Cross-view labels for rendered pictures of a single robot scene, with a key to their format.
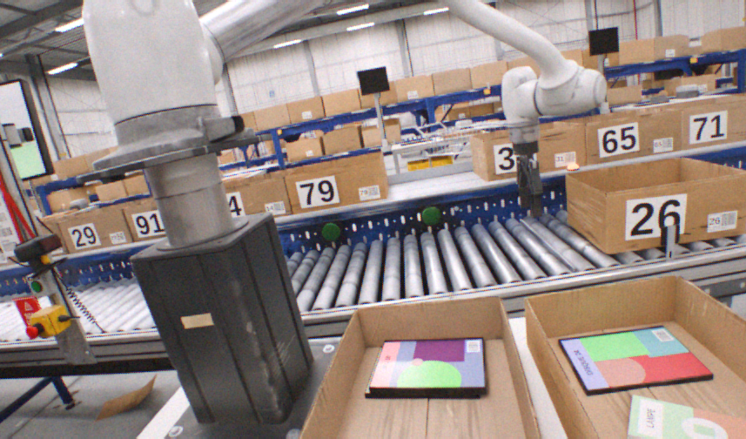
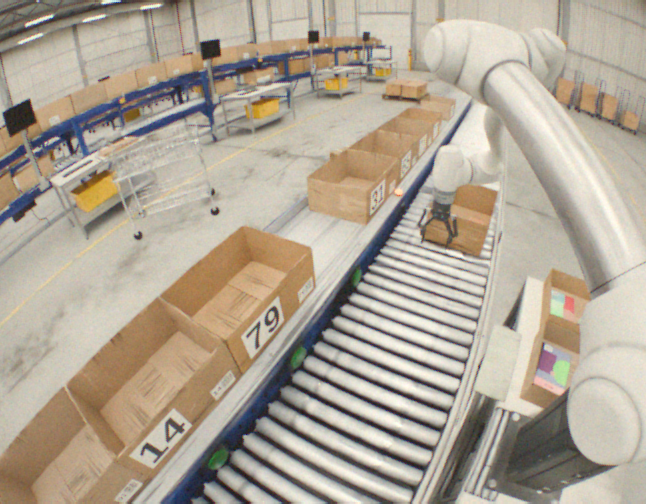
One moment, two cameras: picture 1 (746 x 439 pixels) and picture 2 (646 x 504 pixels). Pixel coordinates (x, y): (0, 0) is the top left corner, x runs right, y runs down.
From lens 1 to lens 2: 1.27 m
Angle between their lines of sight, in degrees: 60
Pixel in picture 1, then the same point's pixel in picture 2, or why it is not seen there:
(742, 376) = (574, 294)
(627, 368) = (567, 313)
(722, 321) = (570, 280)
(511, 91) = (457, 170)
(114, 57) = not seen: outside the picture
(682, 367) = (570, 301)
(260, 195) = (202, 387)
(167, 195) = not seen: hidden behind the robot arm
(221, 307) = not seen: hidden behind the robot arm
